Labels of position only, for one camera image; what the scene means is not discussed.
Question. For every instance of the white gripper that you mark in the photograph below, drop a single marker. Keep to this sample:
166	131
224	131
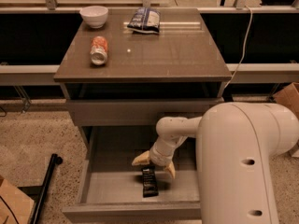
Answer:
157	158

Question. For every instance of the dark rxbar chocolate bar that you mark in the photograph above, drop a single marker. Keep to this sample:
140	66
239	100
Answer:
150	187

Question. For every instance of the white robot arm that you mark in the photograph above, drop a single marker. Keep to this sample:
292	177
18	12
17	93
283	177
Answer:
234	142

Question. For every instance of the open grey middle drawer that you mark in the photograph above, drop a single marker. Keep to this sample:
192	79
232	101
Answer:
111	188

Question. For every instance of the closed grey upper drawer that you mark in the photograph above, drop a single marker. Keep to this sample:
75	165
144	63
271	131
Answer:
135	112

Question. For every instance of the grey drawer cabinet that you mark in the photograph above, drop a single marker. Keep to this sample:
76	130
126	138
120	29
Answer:
181	62

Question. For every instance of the black metal leg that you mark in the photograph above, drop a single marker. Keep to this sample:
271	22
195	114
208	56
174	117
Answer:
39	193

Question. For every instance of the orange soda can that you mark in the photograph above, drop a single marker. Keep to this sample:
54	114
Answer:
99	49

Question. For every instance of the blue white chip bag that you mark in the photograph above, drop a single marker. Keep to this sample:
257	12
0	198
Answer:
146	20

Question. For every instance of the cardboard box bottom left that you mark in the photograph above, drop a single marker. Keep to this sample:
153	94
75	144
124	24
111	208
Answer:
15	206

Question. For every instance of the cardboard box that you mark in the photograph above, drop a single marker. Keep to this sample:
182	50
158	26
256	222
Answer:
289	97
15	206

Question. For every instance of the cardboard box right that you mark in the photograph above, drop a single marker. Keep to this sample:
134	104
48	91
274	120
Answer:
289	97

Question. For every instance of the white ceramic bowl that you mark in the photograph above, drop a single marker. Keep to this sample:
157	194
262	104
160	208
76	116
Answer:
94	16

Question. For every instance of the grey horizontal rail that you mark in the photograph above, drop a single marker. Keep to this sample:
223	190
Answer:
31	75

